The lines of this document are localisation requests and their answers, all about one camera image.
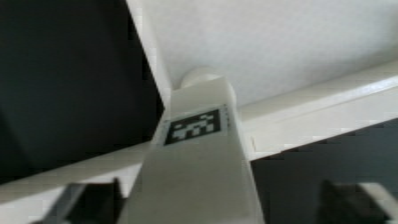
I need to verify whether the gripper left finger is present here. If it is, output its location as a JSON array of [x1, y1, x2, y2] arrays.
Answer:
[[40, 179, 124, 224]]

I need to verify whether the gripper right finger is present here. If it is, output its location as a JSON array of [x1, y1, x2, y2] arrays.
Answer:
[[315, 180, 398, 224]]

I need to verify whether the white desk tabletop tray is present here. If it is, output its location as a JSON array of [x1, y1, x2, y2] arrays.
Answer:
[[0, 0, 398, 224]]

